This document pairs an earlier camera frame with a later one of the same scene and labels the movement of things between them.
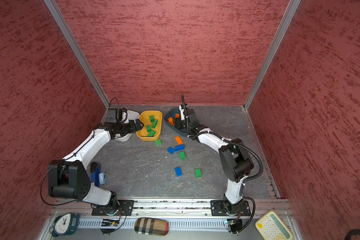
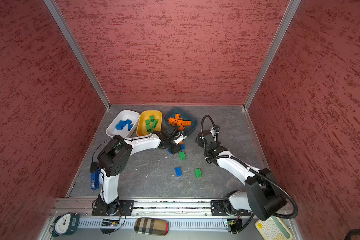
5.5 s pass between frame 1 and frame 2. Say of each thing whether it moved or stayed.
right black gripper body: moved
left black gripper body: moved
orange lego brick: stayed
